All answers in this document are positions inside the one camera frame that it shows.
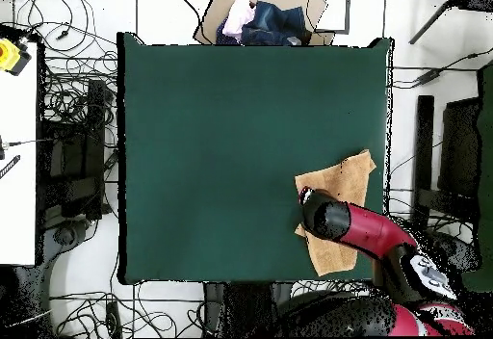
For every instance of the tan terry towel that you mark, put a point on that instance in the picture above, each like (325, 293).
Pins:
(346, 177)

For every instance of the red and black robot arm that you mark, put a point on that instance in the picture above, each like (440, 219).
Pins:
(366, 231)

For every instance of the dark green table cloth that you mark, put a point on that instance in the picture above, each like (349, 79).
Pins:
(192, 161)

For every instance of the black metal stand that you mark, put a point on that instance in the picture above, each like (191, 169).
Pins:
(423, 142)
(94, 142)

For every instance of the round black base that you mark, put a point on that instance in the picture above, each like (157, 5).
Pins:
(462, 250)
(64, 235)

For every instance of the blue jeans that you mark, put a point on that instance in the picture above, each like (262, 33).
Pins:
(277, 23)

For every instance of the purple dotted garment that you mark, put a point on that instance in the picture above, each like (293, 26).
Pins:
(225, 38)

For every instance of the green cloth-covered table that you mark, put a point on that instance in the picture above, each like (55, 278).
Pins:
(486, 161)

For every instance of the pale pink garment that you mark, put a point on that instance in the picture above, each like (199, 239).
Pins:
(238, 15)

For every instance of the cardboard box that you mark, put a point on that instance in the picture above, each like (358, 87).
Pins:
(213, 15)

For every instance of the black power strip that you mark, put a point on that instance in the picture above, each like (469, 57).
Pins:
(113, 318)

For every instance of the black tripod stand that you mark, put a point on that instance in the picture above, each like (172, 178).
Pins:
(479, 0)

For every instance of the white side table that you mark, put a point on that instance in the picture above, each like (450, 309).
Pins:
(17, 161)

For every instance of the black striped tool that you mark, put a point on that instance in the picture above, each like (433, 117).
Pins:
(9, 166)

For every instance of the yellow emergency stop button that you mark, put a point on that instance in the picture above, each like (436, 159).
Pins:
(8, 56)

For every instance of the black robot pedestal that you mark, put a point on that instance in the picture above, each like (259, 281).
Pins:
(238, 308)

